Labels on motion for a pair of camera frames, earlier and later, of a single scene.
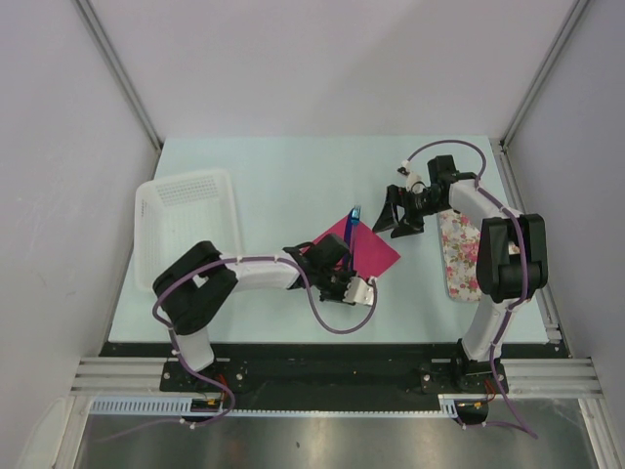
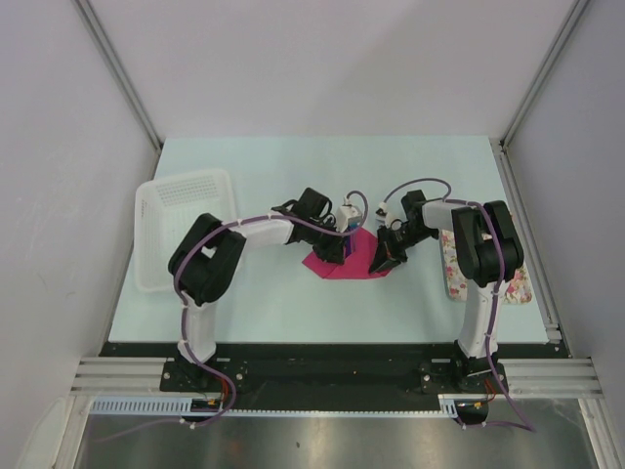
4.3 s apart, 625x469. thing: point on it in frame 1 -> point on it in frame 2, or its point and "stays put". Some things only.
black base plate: x=326 y=377 stays put
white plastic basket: x=175 y=214 stays put
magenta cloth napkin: x=372 y=257 stays put
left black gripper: x=340 y=295 -> x=333 y=251
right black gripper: x=389 y=217 -> x=381 y=260
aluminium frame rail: x=121 y=376 stays put
